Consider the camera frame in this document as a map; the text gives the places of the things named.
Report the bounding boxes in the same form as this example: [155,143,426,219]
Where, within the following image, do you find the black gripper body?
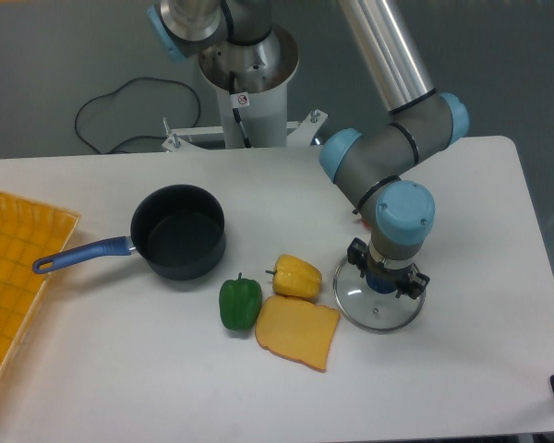
[366,252,416,285]

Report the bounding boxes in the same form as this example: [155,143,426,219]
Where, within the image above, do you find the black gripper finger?
[347,237,368,279]
[394,270,430,299]

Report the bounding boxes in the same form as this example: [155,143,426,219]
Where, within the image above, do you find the glass lid blue knob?
[332,257,427,333]

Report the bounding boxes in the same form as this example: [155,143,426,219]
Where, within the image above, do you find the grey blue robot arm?
[148,1,469,299]

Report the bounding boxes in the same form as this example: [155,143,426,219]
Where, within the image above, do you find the red bell pepper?
[352,209,371,232]

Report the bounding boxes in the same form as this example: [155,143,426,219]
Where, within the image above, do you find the yellow bell pepper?
[265,254,322,299]

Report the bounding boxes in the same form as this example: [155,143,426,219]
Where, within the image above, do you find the toast bread slice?
[255,295,340,372]

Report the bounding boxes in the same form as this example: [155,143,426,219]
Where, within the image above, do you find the green bell pepper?
[219,273,262,331]

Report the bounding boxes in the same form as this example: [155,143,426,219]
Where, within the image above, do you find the yellow plastic basket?
[0,190,81,378]

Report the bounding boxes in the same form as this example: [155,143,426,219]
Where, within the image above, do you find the dark saucepan blue handle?
[32,184,226,281]

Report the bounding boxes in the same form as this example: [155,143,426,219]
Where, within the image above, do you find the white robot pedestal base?
[162,24,328,151]

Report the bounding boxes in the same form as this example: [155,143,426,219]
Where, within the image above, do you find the black cable on floor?
[74,76,201,155]

